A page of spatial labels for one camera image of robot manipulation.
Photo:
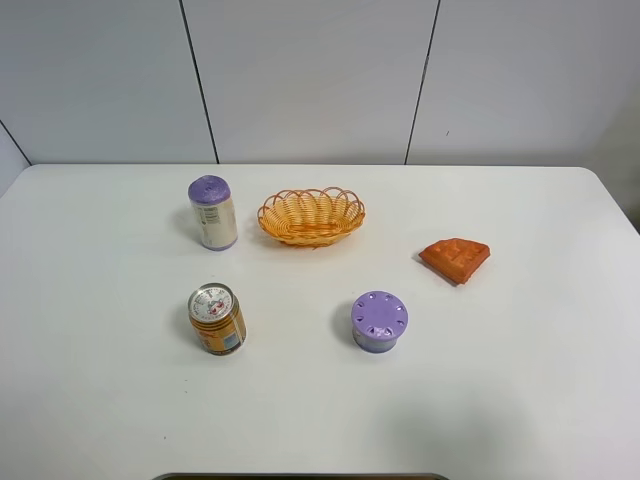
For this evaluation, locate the orange waffle slice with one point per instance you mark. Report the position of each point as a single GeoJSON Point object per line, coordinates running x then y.
{"type": "Point", "coordinates": [455, 259]}

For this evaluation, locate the orange woven wicker basket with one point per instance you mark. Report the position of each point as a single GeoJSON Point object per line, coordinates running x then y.
{"type": "Point", "coordinates": [311, 217]}

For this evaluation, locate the purple lidded round container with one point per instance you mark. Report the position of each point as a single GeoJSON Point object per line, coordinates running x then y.
{"type": "Point", "coordinates": [378, 319]}

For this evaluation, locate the purple-capped cream cylinder roll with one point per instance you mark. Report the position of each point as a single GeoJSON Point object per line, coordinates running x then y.
{"type": "Point", "coordinates": [213, 206]}

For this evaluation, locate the orange drink can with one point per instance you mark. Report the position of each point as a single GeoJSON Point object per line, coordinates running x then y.
{"type": "Point", "coordinates": [216, 317]}

